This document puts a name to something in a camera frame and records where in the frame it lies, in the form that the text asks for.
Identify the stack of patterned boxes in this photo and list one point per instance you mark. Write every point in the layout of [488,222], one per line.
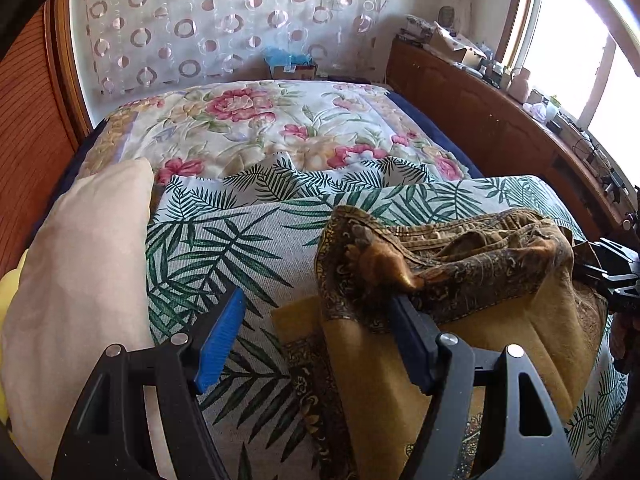
[415,29]

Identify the beige pillow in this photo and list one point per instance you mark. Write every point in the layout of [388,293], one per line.
[75,260]

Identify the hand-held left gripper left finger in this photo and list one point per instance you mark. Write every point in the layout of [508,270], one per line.
[220,340]

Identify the open cardboard box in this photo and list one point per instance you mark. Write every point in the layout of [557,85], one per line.
[455,47]

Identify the sheer circle pattern curtain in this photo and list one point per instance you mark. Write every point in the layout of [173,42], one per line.
[225,20]

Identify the floral quilt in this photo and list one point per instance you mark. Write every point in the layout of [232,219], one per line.
[250,125]

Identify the white plastic bag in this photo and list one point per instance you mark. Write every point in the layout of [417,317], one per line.
[534,111]

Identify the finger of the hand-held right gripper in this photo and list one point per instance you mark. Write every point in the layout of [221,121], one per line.
[617,262]
[615,292]

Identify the white patterned window drape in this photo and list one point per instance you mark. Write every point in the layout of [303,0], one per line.
[487,0]

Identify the dark oval device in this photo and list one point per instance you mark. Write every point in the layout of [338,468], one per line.
[447,16]

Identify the wooden louvred wardrobe door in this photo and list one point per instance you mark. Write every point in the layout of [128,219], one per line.
[35,135]

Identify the wooden framed window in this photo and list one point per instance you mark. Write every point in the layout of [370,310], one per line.
[575,45]

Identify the person's right hand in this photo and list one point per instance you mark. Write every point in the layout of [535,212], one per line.
[621,340]

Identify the leaf print bed sheet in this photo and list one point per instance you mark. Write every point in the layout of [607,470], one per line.
[240,250]

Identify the yellow plush toy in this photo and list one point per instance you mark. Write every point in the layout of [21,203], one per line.
[6,310]

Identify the white plastic jug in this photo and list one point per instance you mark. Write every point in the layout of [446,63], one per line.
[520,85]

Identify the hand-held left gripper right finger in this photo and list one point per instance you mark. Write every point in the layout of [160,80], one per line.
[410,340]

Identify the ochre patterned shirt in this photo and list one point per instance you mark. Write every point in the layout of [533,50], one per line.
[500,320]

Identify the cardboard box with blue bag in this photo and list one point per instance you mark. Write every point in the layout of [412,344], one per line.
[292,66]

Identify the navy blue bed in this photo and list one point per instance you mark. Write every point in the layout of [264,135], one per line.
[450,145]

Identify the green capped bottle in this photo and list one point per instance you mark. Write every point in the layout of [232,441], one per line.
[553,110]

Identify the small black box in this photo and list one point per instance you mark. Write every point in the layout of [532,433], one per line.
[556,126]

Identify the long wooden cabinet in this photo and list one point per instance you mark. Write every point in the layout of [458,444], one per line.
[475,110]

